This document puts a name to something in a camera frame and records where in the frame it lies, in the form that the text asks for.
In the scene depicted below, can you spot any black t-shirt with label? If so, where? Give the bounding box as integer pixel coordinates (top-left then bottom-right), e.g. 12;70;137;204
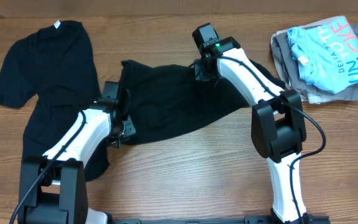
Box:
0;20;110;183

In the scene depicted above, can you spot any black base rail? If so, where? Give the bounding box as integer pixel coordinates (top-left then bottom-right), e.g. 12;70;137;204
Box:
108;215;331;224

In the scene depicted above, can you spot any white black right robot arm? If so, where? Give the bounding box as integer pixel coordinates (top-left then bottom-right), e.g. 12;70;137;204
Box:
192;23;315;223

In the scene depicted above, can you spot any light blue printed t-shirt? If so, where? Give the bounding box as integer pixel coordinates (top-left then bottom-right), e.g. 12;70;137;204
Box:
287;16;358;94

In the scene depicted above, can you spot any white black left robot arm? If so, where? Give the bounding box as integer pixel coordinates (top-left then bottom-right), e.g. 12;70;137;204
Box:
9;82;135;223

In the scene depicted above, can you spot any patterned grey folded garment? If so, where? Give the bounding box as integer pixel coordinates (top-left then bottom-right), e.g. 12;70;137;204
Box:
300;90;333;104

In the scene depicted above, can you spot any black polo shirt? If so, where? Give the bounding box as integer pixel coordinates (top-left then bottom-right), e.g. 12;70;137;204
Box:
118;58;287;146

